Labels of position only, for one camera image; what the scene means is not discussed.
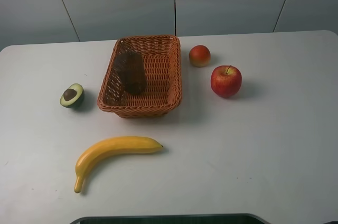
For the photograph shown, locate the orange red peach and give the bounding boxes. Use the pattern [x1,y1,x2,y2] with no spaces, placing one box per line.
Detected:
[189,45,211,67]

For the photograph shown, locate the red apple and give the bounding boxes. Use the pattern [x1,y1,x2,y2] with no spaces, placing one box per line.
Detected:
[211,65,242,98]

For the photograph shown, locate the translucent grey plastic cup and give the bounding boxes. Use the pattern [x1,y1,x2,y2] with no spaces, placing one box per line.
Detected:
[114,51,147,95]

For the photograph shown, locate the yellow banana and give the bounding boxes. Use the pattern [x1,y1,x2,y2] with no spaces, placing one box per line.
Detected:
[74,136,163,193]

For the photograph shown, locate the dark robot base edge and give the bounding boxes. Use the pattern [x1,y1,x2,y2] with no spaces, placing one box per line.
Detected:
[71,213,268,223]

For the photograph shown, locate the halved avocado with pit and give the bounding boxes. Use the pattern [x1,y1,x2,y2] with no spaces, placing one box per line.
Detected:
[60,83,85,109]

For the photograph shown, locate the orange wicker basket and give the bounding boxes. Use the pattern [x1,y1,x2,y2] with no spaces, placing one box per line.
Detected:
[97,35,182,118]

